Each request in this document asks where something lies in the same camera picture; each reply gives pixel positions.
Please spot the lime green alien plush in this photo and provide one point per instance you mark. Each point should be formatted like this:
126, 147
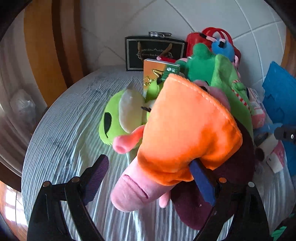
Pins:
125, 111

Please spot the gold green card box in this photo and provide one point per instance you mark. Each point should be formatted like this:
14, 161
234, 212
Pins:
155, 74

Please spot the pink pig plush orange dress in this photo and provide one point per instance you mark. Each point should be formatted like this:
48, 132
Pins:
189, 120

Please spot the green frog plush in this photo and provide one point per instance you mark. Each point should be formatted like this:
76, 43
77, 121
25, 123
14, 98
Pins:
218, 71

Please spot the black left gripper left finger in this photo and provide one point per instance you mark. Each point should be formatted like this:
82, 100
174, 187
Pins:
47, 221

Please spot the blue plush toy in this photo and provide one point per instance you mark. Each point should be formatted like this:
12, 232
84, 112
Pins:
223, 47

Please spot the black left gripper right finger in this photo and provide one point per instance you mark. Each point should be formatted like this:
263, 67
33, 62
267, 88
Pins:
227, 199

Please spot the blue plastic storage crate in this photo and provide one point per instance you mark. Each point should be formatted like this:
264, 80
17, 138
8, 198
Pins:
279, 102

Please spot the red handbag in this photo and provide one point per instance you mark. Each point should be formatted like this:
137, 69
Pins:
207, 37

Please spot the black framed gift box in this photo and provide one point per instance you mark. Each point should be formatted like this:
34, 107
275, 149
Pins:
152, 46

